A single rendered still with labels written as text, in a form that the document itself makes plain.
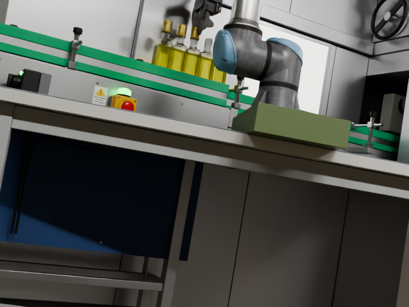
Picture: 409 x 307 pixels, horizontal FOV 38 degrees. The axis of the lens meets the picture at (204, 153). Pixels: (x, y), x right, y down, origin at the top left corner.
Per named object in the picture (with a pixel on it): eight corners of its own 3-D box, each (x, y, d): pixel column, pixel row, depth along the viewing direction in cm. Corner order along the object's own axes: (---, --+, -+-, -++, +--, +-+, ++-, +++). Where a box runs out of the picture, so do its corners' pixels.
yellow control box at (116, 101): (125, 123, 192) (129, 100, 192) (134, 122, 185) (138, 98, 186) (105, 118, 188) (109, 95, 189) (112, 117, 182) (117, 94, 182)
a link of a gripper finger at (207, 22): (214, 35, 218) (216, 12, 220) (200, 31, 215) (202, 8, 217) (210, 38, 221) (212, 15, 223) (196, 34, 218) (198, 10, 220)
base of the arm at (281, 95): (307, 119, 167) (311, 85, 168) (255, 109, 165) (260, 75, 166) (291, 128, 182) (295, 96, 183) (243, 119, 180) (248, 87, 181)
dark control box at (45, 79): (41, 104, 179) (45, 77, 180) (47, 103, 172) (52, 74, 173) (13, 98, 175) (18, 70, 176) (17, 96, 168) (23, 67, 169)
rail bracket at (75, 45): (75, 72, 186) (83, 30, 187) (82, 69, 179) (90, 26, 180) (62, 69, 184) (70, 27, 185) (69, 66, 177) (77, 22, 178)
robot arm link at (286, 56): (306, 87, 171) (312, 42, 173) (263, 77, 167) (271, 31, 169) (288, 94, 182) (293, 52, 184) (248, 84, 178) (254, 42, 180)
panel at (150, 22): (316, 119, 265) (327, 45, 268) (320, 119, 263) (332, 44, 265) (129, 70, 224) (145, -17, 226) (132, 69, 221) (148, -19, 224)
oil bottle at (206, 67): (200, 109, 225) (209, 54, 226) (207, 108, 220) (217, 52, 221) (187, 106, 222) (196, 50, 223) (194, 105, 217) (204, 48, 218)
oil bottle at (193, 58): (186, 106, 222) (196, 50, 223) (193, 105, 217) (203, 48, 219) (173, 102, 219) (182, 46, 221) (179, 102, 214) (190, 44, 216)
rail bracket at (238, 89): (224, 111, 221) (229, 78, 222) (248, 108, 206) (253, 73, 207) (216, 109, 220) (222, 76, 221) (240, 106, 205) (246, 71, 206)
